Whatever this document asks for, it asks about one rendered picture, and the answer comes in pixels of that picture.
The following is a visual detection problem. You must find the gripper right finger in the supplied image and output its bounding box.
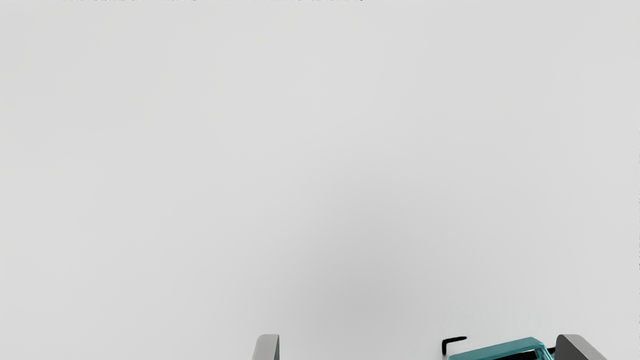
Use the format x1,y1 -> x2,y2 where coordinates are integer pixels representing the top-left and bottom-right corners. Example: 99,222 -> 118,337
555,333 -> 609,360

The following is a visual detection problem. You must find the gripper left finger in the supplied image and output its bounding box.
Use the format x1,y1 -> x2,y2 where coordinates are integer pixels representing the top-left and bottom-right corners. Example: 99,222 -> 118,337
252,334 -> 281,360

